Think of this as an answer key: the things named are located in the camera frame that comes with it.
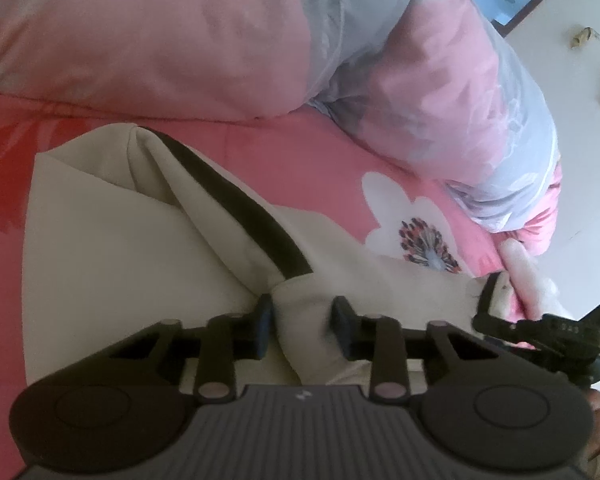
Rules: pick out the beige jacket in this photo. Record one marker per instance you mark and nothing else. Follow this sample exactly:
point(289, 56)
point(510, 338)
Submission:
point(155, 240)

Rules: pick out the wall hook rack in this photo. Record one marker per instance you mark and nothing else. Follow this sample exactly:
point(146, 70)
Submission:
point(595, 45)

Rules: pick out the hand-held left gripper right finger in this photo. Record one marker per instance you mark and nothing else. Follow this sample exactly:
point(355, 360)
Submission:
point(341, 322)

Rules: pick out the pink grey floral quilt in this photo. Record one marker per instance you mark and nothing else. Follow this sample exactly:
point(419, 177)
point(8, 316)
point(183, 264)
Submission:
point(230, 35)

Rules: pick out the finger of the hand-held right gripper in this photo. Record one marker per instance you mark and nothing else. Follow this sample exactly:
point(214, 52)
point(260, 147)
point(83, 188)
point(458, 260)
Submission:
point(500, 329)

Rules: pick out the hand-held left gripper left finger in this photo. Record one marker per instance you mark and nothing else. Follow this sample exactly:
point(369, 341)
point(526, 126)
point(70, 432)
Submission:
point(265, 320)

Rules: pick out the white fluffy garment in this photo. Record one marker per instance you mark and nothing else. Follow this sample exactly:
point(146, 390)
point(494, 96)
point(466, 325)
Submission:
point(527, 280)

